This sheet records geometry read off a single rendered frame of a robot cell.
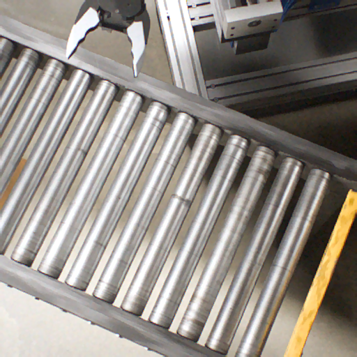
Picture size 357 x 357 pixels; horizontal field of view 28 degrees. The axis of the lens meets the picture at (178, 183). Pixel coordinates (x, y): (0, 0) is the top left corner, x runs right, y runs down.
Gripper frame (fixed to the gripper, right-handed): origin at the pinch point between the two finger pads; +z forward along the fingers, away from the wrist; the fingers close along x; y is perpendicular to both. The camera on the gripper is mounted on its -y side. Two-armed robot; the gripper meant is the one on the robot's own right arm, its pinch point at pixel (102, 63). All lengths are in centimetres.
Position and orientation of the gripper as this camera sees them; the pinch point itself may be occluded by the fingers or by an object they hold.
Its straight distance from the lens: 119.9
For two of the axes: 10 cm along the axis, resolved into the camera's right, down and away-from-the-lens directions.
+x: -9.7, -2.6, -0.5
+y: -1.1, 2.2, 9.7
